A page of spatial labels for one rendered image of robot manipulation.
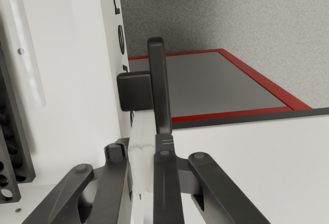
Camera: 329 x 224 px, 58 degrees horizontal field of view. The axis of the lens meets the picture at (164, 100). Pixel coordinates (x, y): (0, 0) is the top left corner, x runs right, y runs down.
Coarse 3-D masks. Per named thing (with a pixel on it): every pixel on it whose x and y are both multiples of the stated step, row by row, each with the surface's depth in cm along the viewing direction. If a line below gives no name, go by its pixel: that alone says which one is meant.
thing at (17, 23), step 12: (12, 0) 25; (12, 12) 25; (24, 12) 26; (12, 24) 25; (24, 24) 26; (12, 36) 26; (24, 36) 26; (24, 48) 26; (24, 60) 26; (24, 72) 27; (36, 72) 27; (24, 84) 27; (36, 84) 27; (36, 96) 27; (36, 108) 28
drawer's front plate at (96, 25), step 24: (72, 0) 17; (96, 0) 17; (96, 24) 18; (120, 24) 26; (96, 48) 18; (96, 72) 19; (120, 72) 23; (96, 96) 19; (96, 120) 20; (120, 120) 21; (96, 144) 20
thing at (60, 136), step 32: (0, 0) 26; (32, 0) 26; (64, 0) 26; (0, 32) 27; (32, 32) 27; (64, 32) 27; (64, 64) 28; (64, 96) 29; (32, 128) 30; (64, 128) 30; (32, 160) 31; (64, 160) 31; (96, 160) 31; (32, 192) 31
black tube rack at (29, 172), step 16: (0, 48) 24; (0, 64) 24; (0, 80) 25; (0, 96) 25; (0, 112) 25; (16, 112) 26; (16, 128) 26; (16, 144) 26; (16, 160) 27; (0, 176) 26; (16, 176) 28; (32, 176) 28
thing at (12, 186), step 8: (0, 128) 23; (0, 136) 23; (0, 144) 23; (0, 152) 23; (0, 160) 24; (8, 160) 24; (0, 168) 24; (8, 168) 24; (8, 176) 24; (0, 184) 25; (8, 184) 24; (16, 184) 25; (0, 192) 25; (16, 192) 25; (0, 200) 25; (8, 200) 25; (16, 200) 25
